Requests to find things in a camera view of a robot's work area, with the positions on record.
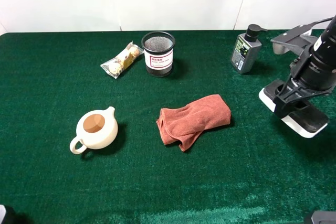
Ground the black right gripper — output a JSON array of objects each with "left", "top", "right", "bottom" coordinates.
[{"left": 272, "top": 76, "right": 333, "bottom": 119}]

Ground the black white board eraser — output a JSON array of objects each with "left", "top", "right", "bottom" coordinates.
[{"left": 259, "top": 80, "right": 329, "bottom": 138}]

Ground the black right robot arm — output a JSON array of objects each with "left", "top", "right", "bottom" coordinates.
[{"left": 272, "top": 18, "right": 335, "bottom": 118}]

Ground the grey pump dispenser bottle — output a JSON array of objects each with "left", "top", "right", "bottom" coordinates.
[{"left": 230, "top": 24, "right": 268, "bottom": 74}]

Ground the green velvet table cloth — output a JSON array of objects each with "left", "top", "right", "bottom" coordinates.
[{"left": 1, "top": 31, "right": 335, "bottom": 223}]

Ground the rust brown folded towel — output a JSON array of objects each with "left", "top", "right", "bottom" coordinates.
[{"left": 156, "top": 94, "right": 231, "bottom": 152}]

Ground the black mesh pen holder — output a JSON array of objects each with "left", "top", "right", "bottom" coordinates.
[{"left": 141, "top": 31, "right": 175, "bottom": 77}]

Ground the clear bag of snacks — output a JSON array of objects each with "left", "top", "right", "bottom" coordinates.
[{"left": 100, "top": 42, "right": 144, "bottom": 79}]

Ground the cream ceramic teapot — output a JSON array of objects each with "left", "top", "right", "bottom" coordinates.
[{"left": 69, "top": 106, "right": 118, "bottom": 154}]

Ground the wrist camera mount with cable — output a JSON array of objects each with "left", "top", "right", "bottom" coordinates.
[{"left": 271, "top": 17, "right": 333, "bottom": 56}]

